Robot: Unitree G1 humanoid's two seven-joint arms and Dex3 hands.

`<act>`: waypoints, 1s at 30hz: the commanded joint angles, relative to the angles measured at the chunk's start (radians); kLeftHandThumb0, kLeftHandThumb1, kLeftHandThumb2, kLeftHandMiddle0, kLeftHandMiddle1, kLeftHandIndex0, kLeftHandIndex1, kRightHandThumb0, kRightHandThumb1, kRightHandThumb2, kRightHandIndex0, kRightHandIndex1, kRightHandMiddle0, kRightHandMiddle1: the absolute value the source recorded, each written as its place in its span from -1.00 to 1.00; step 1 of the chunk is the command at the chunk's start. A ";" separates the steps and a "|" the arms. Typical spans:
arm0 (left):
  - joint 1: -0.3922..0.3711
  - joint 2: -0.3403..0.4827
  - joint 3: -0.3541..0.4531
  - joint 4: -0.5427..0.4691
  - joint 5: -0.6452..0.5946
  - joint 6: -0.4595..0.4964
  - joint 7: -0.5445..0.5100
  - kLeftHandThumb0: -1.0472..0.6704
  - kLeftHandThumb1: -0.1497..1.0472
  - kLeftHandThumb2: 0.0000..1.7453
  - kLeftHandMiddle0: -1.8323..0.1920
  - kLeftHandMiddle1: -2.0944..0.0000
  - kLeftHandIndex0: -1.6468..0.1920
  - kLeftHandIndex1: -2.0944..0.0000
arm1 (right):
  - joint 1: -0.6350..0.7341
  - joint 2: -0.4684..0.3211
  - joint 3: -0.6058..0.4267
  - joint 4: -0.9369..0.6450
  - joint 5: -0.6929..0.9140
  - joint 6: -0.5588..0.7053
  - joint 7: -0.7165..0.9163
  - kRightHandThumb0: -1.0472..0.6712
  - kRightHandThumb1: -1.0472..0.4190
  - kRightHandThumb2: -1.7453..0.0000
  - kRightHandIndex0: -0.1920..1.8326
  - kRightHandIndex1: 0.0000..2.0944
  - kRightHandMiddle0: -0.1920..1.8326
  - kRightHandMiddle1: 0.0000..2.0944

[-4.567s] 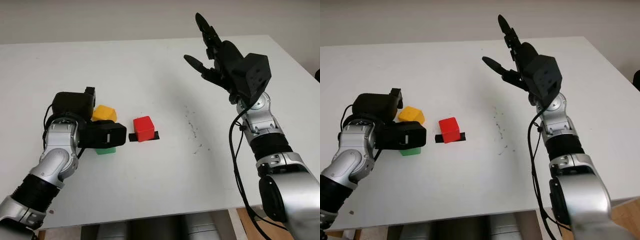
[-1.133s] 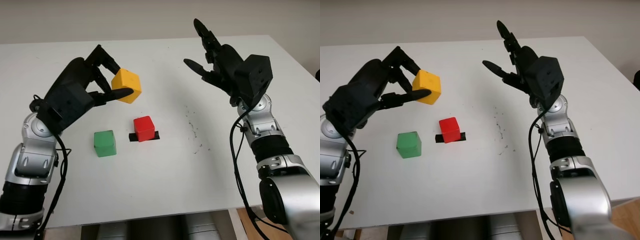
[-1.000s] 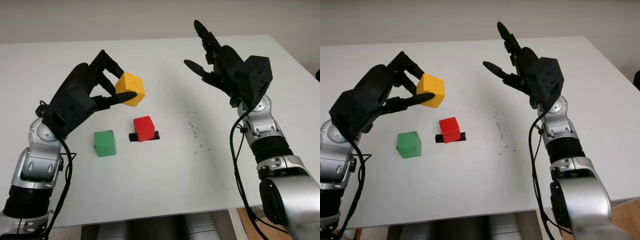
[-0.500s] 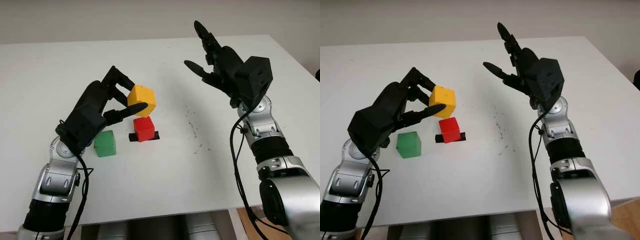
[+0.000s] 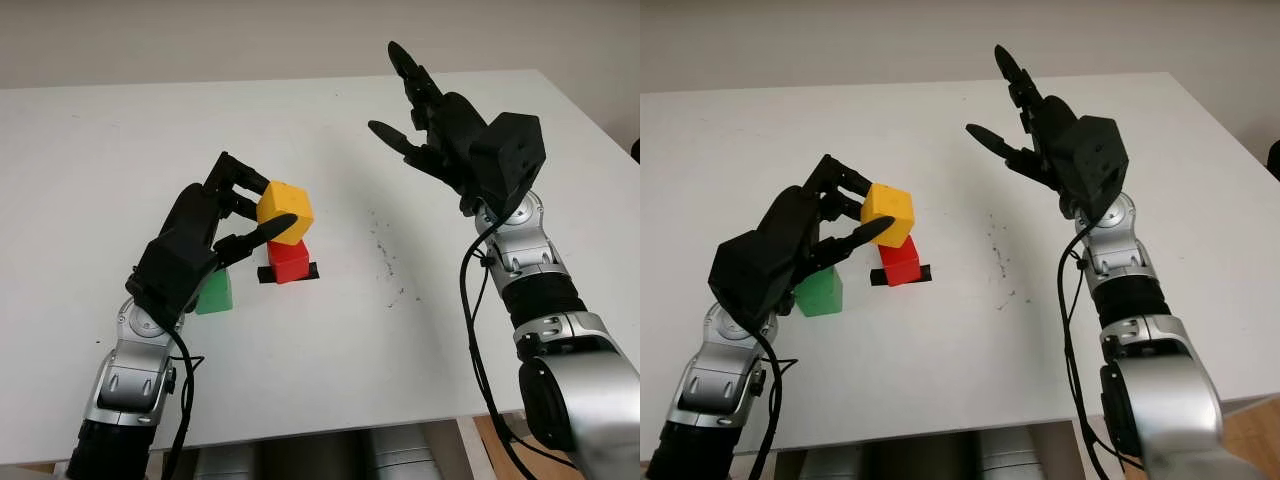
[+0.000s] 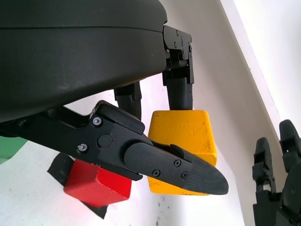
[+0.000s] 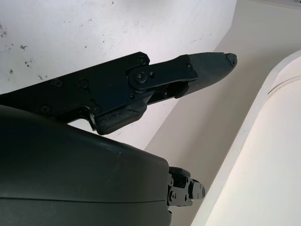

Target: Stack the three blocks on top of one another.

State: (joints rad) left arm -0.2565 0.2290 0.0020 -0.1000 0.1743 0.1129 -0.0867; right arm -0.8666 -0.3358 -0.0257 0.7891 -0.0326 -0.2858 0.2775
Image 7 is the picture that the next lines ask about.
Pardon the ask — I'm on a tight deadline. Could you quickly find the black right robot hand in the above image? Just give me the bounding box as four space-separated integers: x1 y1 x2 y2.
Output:
0 51 238 226

